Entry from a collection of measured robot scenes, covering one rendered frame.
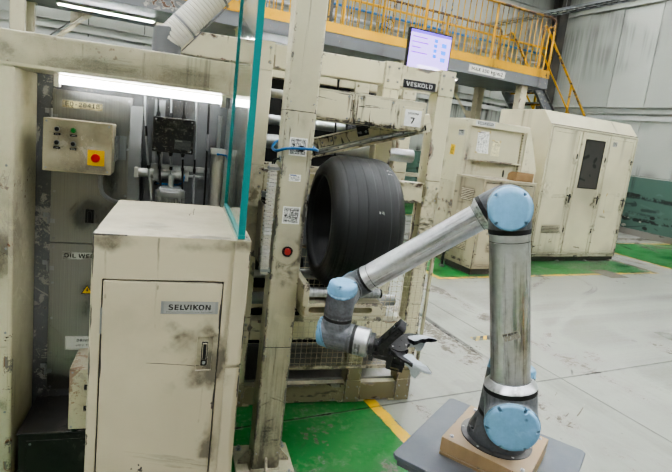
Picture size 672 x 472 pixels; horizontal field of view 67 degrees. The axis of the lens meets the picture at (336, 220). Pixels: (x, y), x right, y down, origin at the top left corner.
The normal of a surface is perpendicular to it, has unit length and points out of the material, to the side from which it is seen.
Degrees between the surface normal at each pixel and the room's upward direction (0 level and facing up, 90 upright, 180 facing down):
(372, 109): 90
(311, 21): 90
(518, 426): 95
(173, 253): 90
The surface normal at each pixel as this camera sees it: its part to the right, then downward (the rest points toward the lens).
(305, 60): 0.28, 0.19
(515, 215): -0.27, 0.00
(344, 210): -0.42, -0.14
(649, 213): -0.90, -0.03
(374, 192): 0.29, -0.42
